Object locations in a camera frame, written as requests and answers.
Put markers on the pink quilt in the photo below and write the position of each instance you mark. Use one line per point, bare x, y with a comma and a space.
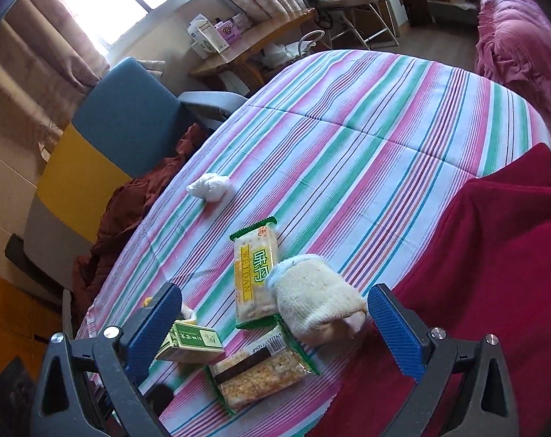
514, 50

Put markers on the crimson blanket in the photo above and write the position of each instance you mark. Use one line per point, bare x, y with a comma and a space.
487, 270

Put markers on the wooden side table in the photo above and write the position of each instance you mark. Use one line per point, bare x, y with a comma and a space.
251, 43

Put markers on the white boxes on table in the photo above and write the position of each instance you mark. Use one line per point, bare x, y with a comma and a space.
215, 37

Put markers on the dark red garment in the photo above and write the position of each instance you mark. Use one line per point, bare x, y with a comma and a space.
127, 208

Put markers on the small green box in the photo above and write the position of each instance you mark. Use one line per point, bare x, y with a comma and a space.
190, 344

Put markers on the black rolled mat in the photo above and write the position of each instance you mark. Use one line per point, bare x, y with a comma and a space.
14, 251

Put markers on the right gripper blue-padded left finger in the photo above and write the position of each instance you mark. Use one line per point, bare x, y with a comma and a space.
144, 332

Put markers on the green rice cracker packet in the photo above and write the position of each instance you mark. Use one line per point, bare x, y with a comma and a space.
272, 363

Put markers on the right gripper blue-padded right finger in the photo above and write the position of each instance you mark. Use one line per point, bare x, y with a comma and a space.
402, 330

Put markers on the striped bedspread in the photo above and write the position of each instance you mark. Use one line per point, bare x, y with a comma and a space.
356, 154

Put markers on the grey yellow blue chair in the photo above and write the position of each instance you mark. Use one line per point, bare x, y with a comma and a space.
127, 124

